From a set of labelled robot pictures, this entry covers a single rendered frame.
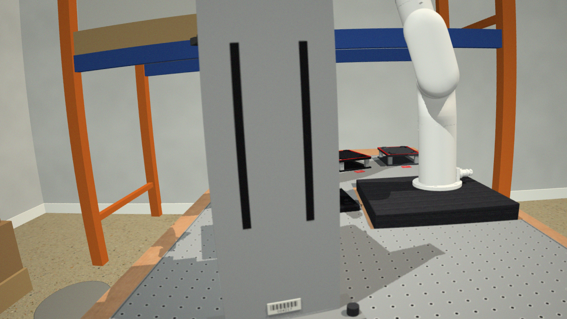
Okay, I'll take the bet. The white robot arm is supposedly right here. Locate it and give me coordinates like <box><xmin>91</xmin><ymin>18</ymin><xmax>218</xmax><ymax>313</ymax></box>
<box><xmin>395</xmin><ymin>0</ymin><xmax>473</xmax><ymax>191</ymax></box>

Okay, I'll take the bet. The dark grey cylinder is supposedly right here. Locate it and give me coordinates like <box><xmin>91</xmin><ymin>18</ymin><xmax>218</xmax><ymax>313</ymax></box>
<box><xmin>347</xmin><ymin>302</ymin><xmax>359</xmax><ymax>317</ymax></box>

